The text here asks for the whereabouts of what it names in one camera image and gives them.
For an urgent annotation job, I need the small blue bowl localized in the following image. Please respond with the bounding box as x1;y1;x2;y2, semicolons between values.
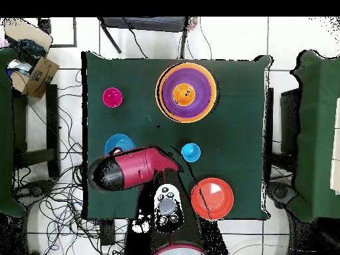
104;133;137;156

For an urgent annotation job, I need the orange cup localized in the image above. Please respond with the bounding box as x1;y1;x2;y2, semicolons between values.
172;82;197;108

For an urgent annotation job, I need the purple bowl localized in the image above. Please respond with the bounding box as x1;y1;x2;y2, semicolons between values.
161;67;213;119

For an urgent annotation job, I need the large orange bowl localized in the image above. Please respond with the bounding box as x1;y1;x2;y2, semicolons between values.
155;62;218;124

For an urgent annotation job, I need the black computer tower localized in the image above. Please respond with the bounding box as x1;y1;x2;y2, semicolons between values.
280;88;299;155

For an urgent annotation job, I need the dark green tablecloth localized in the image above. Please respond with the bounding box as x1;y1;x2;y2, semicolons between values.
80;50;274;221

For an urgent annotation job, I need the pink cup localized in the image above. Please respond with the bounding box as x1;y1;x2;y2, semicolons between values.
102;87;124;109

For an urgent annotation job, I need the black bench stand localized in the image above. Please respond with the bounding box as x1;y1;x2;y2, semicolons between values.
11;84;61;179

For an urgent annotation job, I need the blue cup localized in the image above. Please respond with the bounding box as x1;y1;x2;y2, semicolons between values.
181;142;202;163

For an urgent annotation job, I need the black power adapter box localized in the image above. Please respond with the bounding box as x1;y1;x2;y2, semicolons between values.
100;219;116;246

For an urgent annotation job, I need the grey black floor base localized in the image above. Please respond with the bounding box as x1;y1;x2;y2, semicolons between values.
11;179;56;208
266;181;298;209

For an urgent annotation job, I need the cardboard box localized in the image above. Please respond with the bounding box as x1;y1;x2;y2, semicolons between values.
3;17;61;100

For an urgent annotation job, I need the green cloth covered table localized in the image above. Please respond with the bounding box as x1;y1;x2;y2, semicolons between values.
290;49;340;223
0;46;27;218

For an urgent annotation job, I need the large red bowl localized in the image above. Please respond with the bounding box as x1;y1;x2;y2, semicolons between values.
191;177;235;220

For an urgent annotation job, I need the black folding chair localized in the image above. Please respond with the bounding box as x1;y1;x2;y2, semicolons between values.
97;17;190;60

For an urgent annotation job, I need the black plastic bag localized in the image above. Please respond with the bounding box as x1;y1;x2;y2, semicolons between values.
14;39;49;67

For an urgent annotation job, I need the tangle of floor cables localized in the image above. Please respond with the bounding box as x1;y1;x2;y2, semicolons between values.
11;68;128;255

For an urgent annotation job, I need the black metal frame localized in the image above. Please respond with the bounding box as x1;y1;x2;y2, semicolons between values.
37;17;78;49

